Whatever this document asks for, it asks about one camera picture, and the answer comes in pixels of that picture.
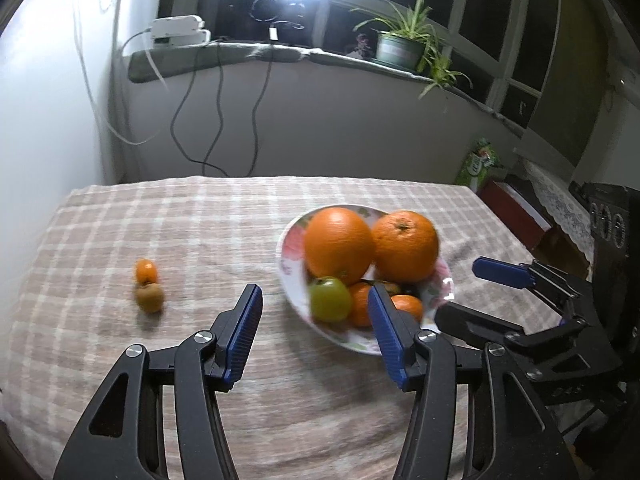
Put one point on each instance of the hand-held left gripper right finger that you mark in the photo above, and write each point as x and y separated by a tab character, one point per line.
385	330

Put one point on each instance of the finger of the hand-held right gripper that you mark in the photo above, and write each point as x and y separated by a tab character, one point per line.
500	271
475	322

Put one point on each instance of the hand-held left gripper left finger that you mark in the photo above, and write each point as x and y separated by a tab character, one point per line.
245	330

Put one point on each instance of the plain tangerine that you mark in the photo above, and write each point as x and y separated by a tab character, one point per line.
407	308

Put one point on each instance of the tangerine with green leaf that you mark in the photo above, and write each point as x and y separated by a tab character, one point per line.
361	306

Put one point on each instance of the brown round fruit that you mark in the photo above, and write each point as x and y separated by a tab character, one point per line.
149	298
391	289

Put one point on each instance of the dark chestnut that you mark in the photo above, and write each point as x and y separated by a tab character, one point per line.
410	290

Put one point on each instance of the green round fruit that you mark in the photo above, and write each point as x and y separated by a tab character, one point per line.
329	300

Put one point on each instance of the large orange with stem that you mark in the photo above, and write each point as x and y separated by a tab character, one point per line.
405	245

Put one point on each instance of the floral plate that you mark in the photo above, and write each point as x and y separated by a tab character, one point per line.
295	255

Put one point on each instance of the red box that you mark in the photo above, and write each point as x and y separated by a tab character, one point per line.
515	210

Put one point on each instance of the white lace cloth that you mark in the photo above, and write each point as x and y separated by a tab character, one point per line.
560	200

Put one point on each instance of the large smooth orange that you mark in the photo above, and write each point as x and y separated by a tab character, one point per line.
340	245

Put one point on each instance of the green packet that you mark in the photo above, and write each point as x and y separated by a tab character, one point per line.
477	162

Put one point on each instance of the orange kumquat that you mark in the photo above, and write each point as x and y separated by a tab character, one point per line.
146	271

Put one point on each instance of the checked tablecloth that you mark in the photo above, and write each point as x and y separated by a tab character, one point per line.
200	220

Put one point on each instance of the potted spider plant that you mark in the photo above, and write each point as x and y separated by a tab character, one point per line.
400	50

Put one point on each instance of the small dark potted plant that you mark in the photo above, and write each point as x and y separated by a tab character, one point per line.
360	45

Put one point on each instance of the grey window sill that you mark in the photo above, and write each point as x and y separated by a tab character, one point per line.
240	52

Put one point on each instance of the white power strip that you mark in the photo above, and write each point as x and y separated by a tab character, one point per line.
177	30

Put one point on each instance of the white refrigerator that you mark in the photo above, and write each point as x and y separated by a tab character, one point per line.
50	85

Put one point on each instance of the white window frame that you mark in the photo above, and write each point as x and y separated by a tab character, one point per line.
460	15

